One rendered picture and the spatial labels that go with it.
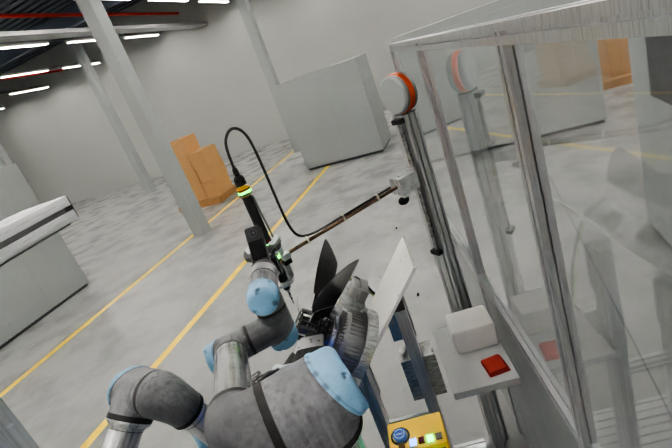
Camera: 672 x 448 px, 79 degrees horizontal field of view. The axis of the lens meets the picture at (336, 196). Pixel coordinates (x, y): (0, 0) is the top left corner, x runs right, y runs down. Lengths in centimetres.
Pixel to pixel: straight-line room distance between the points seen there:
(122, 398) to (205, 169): 847
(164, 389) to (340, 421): 63
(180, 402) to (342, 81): 765
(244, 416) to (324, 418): 11
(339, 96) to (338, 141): 94
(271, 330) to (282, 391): 39
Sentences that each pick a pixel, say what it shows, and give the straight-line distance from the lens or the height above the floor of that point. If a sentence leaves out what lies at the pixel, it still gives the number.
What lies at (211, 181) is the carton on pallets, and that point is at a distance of 959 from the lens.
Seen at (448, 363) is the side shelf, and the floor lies 86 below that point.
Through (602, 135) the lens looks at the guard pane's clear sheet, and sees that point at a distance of 65.
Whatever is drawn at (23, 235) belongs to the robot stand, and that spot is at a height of 200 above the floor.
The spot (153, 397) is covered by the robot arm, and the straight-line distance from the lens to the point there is 121.
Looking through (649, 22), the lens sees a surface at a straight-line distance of 50.
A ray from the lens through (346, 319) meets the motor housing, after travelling 162.
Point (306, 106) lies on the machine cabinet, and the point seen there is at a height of 136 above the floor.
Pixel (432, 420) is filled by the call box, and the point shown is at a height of 107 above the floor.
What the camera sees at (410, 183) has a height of 154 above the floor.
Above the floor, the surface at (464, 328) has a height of 97.
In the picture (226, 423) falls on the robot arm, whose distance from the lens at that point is 69.
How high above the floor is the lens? 209
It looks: 18 degrees down
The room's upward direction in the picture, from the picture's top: 20 degrees counter-clockwise
